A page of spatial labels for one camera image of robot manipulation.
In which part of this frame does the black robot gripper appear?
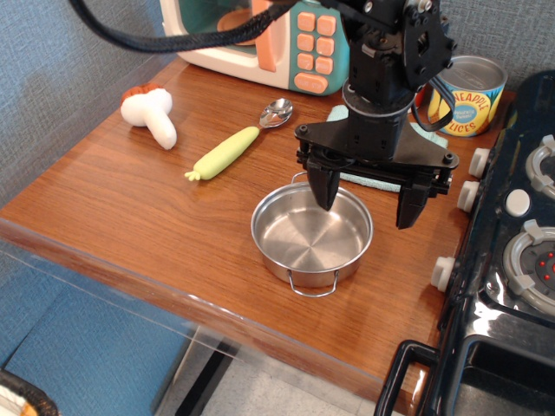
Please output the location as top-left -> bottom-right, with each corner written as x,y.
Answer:
295,81 -> 458,230

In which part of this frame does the stainless steel pot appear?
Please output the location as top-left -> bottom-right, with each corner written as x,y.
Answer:
251,172 -> 375,298

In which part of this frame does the white plush mushroom toy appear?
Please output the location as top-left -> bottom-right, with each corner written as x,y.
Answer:
120,83 -> 177,150

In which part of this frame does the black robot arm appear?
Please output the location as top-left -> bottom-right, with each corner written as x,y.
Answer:
295,1 -> 459,229

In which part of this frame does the light teal folded cloth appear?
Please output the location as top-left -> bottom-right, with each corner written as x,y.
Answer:
326,104 -> 448,193

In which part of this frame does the teal toy microwave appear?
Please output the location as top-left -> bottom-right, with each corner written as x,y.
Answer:
160,1 -> 349,96

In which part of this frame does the pineapple slices can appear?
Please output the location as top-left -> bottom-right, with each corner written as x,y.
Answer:
440,55 -> 507,137

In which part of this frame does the black toy stove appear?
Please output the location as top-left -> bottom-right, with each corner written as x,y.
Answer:
375,70 -> 554,415

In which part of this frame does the orange object bottom corner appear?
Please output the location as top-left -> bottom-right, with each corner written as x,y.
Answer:
1,370 -> 60,416

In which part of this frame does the green handled metal spoon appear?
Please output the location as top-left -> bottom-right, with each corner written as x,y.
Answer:
184,98 -> 294,181

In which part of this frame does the black braided cable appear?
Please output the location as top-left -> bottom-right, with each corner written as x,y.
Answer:
69,0 -> 300,55

